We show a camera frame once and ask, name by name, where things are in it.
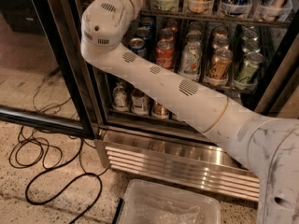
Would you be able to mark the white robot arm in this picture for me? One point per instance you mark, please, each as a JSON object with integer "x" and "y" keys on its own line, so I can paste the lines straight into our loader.
{"x": 269, "y": 147}

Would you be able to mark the red coke can middle shelf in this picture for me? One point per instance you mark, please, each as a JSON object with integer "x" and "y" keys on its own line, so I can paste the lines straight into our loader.
{"x": 165, "y": 54}

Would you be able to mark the blue pepsi can middle shelf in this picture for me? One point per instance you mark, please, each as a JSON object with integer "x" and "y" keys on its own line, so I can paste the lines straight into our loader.
{"x": 138, "y": 46}

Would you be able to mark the blue pepsi can shelf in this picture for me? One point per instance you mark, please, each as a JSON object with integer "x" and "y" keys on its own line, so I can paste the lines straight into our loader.
{"x": 235, "y": 8}
{"x": 138, "y": 46}

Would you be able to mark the white green can middle shelf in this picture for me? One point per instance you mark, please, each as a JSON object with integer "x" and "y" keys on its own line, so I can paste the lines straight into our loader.
{"x": 190, "y": 62}

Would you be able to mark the stainless steel fridge grille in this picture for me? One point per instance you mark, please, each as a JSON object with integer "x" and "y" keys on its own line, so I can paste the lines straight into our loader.
{"x": 190, "y": 164}

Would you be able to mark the gold can middle shelf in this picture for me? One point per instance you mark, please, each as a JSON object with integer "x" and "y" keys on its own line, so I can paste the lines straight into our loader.
{"x": 217, "y": 72}

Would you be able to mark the open glass fridge door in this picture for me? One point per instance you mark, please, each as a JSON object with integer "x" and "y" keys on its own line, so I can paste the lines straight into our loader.
{"x": 45, "y": 83}

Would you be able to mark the blue pepsi can top shelf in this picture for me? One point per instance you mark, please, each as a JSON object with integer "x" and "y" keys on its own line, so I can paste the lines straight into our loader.
{"x": 235, "y": 8}

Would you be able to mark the striped can top shelf right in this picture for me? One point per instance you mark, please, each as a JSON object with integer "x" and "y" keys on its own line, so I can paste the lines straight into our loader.
{"x": 272, "y": 10}

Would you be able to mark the white capped juice bottle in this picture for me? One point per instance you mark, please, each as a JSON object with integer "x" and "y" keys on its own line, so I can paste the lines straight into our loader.
{"x": 140, "y": 102}

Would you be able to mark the clear plastic bin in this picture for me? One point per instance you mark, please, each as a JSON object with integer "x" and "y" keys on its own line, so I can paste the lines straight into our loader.
{"x": 146, "y": 202}

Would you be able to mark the top wire fridge shelf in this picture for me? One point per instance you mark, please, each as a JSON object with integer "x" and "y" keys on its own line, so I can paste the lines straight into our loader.
{"x": 211, "y": 17}

